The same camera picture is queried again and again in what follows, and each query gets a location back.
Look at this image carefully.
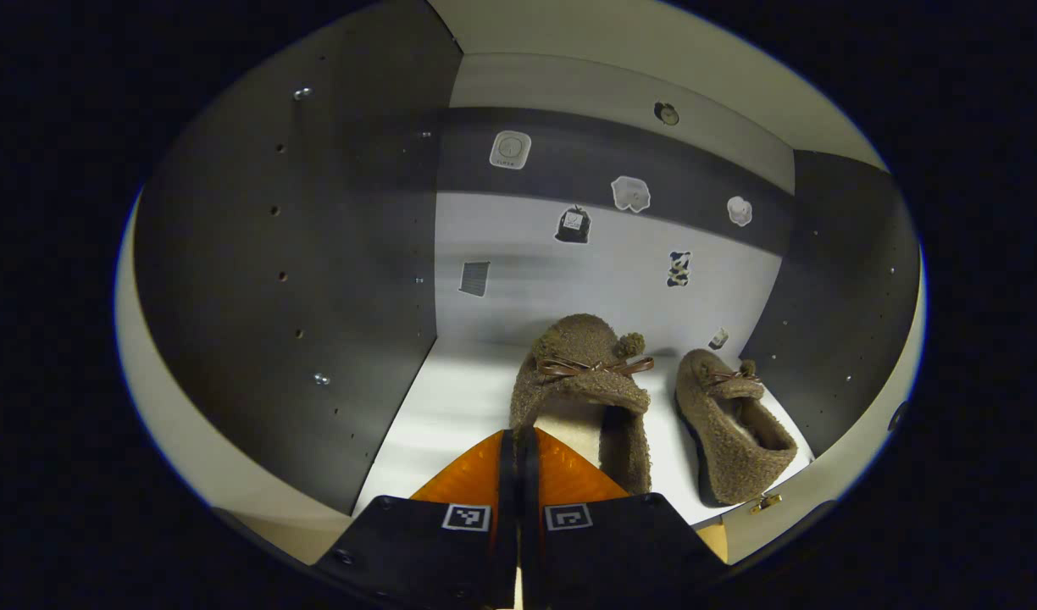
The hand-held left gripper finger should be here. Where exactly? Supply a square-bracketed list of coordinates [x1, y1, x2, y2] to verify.
[517, 425, 729, 610]
[312, 428, 521, 610]

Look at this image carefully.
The brown fuzzy shoe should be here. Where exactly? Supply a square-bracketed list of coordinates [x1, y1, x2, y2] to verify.
[510, 313, 655, 496]
[675, 349, 799, 507]

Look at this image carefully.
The white shoe cabinet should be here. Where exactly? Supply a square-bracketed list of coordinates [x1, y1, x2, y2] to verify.
[116, 0, 926, 567]

